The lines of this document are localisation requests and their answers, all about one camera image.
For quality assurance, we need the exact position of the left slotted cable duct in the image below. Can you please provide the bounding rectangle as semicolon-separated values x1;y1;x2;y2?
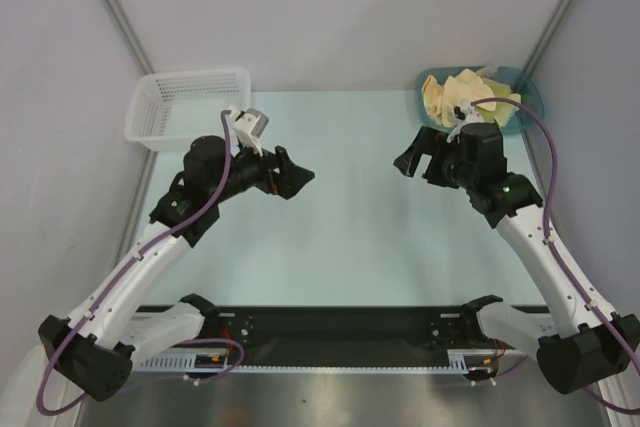
134;352;232;374

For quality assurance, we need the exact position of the right aluminium frame post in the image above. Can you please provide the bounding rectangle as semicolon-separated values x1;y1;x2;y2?
522;0;574;76

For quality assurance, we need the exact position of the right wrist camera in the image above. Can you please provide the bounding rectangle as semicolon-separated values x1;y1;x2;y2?
447;100;485;143

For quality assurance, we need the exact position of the teal translucent plastic bin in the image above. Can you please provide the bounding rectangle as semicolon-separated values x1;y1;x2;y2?
415;66;544;135

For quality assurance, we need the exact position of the white perforated plastic basket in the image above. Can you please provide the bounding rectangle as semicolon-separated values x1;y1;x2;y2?
124;67;251;152

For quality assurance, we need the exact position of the aluminium frame post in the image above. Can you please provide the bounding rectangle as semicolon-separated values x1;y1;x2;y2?
522;0;574;76
100;0;154;75

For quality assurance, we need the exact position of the left aluminium frame post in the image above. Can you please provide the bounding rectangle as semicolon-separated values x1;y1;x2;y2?
100;0;154;75

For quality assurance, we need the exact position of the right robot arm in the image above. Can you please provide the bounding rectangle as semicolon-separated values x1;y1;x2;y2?
394;123;639;394

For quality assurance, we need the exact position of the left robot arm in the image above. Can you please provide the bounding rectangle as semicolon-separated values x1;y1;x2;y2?
38;136;315;401

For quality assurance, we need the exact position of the pale yellow towel in bin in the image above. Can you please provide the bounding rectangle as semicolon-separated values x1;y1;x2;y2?
476;67;521;128

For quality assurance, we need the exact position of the yellow cream towel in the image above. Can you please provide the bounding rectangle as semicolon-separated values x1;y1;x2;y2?
421;68;493;128

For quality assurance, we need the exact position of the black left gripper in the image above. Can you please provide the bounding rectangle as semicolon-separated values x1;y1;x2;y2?
209;135;313;204

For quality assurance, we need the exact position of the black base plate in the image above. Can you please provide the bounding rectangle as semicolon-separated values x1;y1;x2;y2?
134;304;556;369

